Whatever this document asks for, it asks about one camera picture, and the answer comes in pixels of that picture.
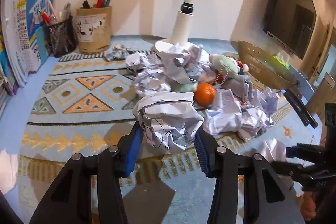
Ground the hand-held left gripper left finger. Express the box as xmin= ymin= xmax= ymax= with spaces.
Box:
xmin=29 ymin=123 xmax=144 ymax=224

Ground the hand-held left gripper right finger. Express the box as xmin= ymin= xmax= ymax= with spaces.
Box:
xmin=195 ymin=130 xmax=306 ymax=224

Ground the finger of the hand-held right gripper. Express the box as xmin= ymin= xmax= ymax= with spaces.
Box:
xmin=286 ymin=143 xmax=327 ymax=159
xmin=270 ymin=160 xmax=315 ymax=180

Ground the lined paper ball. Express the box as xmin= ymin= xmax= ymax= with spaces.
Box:
xmin=259 ymin=139 xmax=288 ymax=164
xmin=133 ymin=91 xmax=205 ymax=153

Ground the orange fruit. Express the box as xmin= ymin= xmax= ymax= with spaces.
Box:
xmin=194 ymin=83 xmax=216 ymax=105

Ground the pile of papers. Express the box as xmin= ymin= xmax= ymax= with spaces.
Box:
xmin=125 ymin=43 xmax=280 ymax=142

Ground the person's right hand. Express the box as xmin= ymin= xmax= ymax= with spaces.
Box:
xmin=300 ymin=189 xmax=319 ymax=221

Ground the black glossy object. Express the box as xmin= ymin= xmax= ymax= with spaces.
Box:
xmin=283 ymin=90 xmax=319 ymax=128

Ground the grey phone stand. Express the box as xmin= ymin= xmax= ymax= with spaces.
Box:
xmin=289 ymin=67 xmax=315 ymax=93

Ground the wooden door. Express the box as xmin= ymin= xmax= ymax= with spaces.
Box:
xmin=307 ymin=27 xmax=336 ymax=114

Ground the patterned table mat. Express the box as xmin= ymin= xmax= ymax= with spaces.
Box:
xmin=20 ymin=49 xmax=315 ymax=188

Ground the green tissue pack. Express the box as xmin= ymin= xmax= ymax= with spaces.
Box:
xmin=272 ymin=55 xmax=289 ymax=68

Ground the green plush toy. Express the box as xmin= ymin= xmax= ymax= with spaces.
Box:
xmin=209 ymin=54 xmax=250 ymax=83

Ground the small crumpled grey paper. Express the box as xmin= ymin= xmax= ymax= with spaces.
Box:
xmin=104 ymin=44 xmax=138 ymax=62

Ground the brown paper pen holder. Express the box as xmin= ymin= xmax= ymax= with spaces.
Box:
xmin=76 ymin=6 xmax=113 ymax=54

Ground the black mesh pen holder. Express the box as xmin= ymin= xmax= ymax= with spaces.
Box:
xmin=48 ymin=15 xmax=79 ymax=58

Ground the white desk lamp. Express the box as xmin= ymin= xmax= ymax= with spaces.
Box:
xmin=154 ymin=0 xmax=210 ymax=56

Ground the stack of books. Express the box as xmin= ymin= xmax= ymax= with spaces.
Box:
xmin=0 ymin=27 xmax=19 ymax=114

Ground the bunch of pens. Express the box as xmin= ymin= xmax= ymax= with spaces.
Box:
xmin=80 ymin=0 xmax=112 ymax=9
xmin=39 ymin=2 xmax=72 ymax=26

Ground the white chart booklet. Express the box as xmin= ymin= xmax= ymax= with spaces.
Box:
xmin=3 ymin=0 xmax=51 ymax=83

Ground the blue picture book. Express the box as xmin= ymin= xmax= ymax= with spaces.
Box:
xmin=25 ymin=0 xmax=56 ymax=73

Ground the black wall television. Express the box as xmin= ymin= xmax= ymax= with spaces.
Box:
xmin=264 ymin=0 xmax=318 ymax=60

